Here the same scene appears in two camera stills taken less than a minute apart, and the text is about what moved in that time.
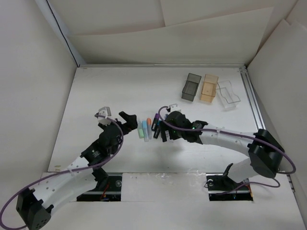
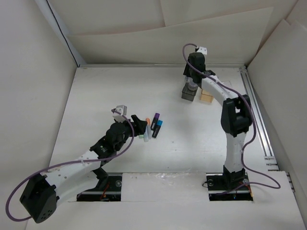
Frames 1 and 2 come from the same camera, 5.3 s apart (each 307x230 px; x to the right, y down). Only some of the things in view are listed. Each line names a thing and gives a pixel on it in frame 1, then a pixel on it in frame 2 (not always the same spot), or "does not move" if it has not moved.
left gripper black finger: (130, 124) to (139, 125)
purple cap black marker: (155, 123) does not move
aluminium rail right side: (254, 106) does not move
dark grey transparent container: (190, 86) does not move
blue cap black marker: (158, 129) does not move
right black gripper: (172, 135) to (186, 71)
